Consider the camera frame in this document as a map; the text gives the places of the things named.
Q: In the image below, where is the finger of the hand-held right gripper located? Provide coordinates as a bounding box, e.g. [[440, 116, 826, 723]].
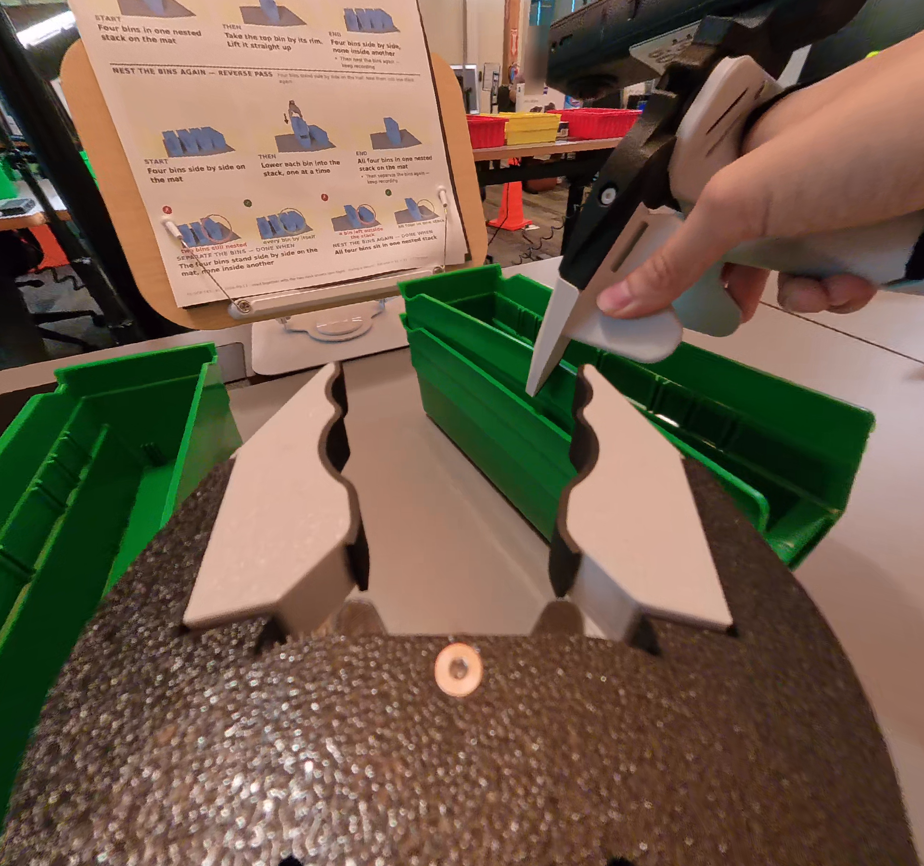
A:
[[527, 87, 684, 396]]

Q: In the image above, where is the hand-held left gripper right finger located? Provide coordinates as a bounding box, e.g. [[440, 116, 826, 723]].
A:
[[548, 364, 734, 647]]

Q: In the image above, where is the printed instruction sheet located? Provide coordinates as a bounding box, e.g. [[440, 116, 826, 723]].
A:
[[48, 0, 470, 308]]

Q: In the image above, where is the orange traffic cone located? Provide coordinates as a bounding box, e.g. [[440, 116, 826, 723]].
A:
[[488, 181, 532, 232]]

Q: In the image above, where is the wooden-top table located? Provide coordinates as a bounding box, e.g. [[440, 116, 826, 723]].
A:
[[470, 134, 629, 232]]

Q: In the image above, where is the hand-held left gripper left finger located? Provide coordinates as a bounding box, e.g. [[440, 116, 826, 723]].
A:
[[182, 362, 371, 639]]

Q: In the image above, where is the black tripod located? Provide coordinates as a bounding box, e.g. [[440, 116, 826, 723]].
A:
[[0, 7, 145, 340]]

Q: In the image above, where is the yellow plastic bin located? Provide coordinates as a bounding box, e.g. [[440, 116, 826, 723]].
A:
[[500, 113, 561, 146]]

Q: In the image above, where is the person's right hand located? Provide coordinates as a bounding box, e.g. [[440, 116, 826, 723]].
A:
[[597, 36, 924, 321]]

